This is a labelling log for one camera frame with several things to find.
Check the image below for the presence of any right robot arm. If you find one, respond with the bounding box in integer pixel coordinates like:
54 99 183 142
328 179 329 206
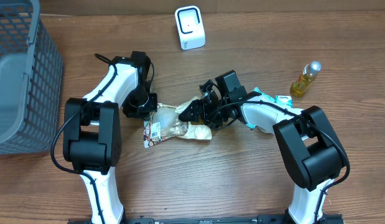
179 70 350 223

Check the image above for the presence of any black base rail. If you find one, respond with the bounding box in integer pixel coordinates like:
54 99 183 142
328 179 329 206
67 214 345 224

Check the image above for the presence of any small teal packet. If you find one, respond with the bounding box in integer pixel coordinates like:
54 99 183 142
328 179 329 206
275 95 293 108

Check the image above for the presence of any teal tissue pack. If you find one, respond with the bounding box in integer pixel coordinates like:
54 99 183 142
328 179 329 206
246 87 275 129

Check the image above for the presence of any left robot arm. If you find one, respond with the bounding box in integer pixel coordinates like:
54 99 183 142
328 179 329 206
59 51 157 223

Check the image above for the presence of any dark grey plastic mesh basket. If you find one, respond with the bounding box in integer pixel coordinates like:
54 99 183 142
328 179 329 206
0 0 63 155

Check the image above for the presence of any yellow oil bottle silver cap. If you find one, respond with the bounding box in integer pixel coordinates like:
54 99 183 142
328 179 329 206
290 61 322 97

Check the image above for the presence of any white orange snack packet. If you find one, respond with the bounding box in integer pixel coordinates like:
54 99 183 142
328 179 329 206
144 96 212 148

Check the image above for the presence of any white barcode scanner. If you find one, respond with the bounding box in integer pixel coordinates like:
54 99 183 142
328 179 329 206
174 5 206 50

